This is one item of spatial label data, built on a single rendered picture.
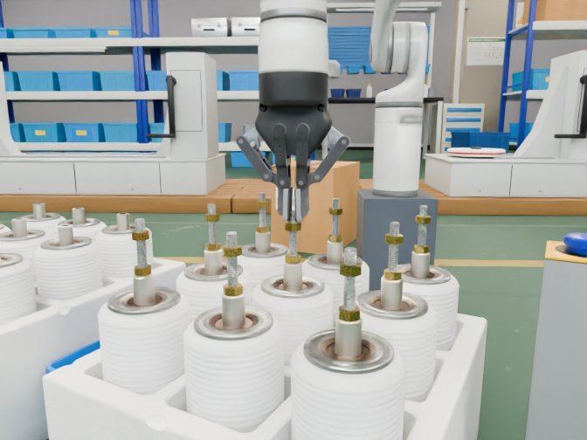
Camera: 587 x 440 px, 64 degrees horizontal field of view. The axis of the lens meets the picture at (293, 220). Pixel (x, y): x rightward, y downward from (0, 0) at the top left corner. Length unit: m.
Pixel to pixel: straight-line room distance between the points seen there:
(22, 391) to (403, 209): 0.68
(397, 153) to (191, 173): 1.70
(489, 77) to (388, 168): 6.06
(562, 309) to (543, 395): 0.09
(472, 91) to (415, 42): 5.95
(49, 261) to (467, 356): 0.60
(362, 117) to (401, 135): 7.88
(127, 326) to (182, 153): 2.11
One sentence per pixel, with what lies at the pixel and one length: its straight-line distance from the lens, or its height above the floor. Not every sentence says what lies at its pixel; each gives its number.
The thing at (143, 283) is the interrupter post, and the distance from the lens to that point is 0.52.
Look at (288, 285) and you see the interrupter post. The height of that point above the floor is 0.26.
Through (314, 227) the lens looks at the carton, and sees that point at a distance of 1.62.
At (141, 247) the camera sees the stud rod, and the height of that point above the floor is 0.31.
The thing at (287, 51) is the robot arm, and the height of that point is 0.51.
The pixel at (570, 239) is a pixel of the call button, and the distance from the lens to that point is 0.53.
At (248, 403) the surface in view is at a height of 0.19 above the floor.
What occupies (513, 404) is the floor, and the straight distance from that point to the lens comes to 0.88.
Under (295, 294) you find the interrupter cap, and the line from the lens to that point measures 0.52.
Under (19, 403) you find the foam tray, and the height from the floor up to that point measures 0.07.
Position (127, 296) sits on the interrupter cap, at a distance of 0.56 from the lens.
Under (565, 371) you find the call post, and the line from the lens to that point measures 0.56.
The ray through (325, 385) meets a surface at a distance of 0.38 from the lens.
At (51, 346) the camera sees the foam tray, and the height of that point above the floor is 0.13.
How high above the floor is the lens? 0.44
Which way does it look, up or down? 11 degrees down
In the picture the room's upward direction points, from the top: straight up
